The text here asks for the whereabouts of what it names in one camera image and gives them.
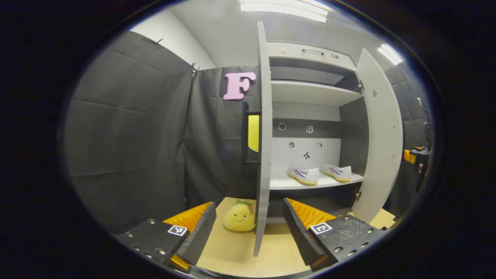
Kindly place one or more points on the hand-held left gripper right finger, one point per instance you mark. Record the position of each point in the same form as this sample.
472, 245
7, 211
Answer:
300, 234

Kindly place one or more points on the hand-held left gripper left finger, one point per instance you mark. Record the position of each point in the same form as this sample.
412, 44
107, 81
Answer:
199, 236

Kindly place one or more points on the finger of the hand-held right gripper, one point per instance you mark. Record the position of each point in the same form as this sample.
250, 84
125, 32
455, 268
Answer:
410, 155

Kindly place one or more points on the grey shoe cabinet door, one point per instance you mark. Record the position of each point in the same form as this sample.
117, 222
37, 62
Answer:
381, 135
264, 116

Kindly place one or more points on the white canvas shoe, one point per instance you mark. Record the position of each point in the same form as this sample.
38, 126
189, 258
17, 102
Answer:
304, 176
339, 173

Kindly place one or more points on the grey shoe cabinet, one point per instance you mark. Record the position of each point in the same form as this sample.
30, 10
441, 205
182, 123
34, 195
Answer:
310, 93

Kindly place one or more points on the grey cabinet drawer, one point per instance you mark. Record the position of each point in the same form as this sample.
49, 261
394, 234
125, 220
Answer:
310, 52

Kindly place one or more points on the yellow plush toy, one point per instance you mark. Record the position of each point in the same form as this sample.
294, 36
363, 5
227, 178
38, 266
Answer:
239, 219

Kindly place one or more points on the small ceiling light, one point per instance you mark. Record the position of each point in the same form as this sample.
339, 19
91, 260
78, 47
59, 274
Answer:
390, 54

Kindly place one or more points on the large ceiling light panel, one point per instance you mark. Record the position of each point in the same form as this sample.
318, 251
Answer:
283, 9

